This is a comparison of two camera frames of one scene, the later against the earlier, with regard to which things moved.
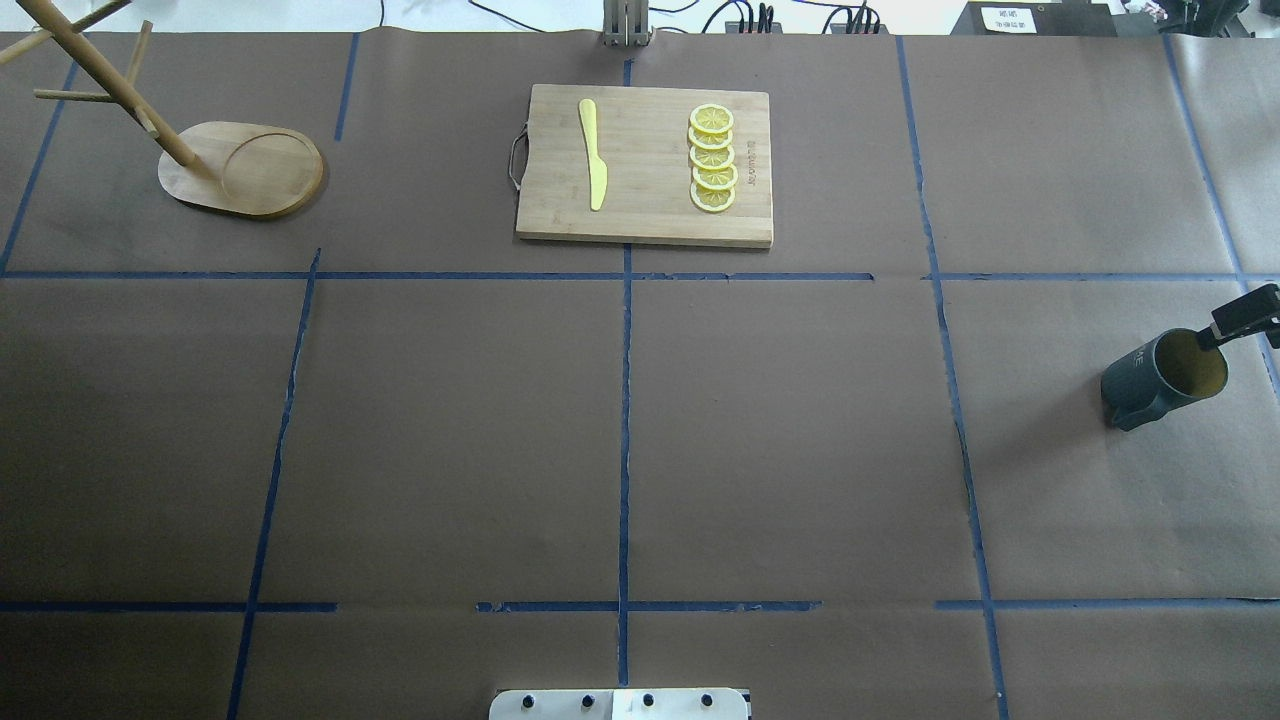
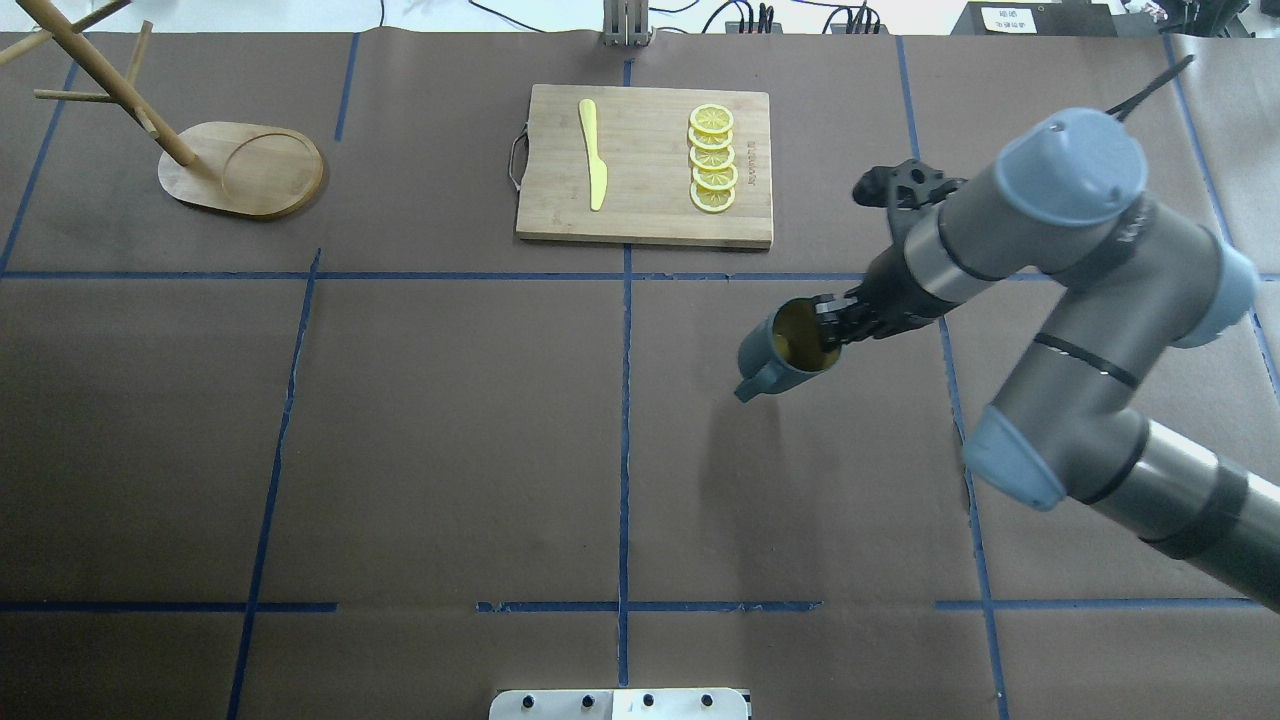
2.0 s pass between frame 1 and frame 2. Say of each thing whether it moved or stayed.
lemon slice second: stayed
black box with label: stayed
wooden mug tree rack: stayed
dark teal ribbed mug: moved
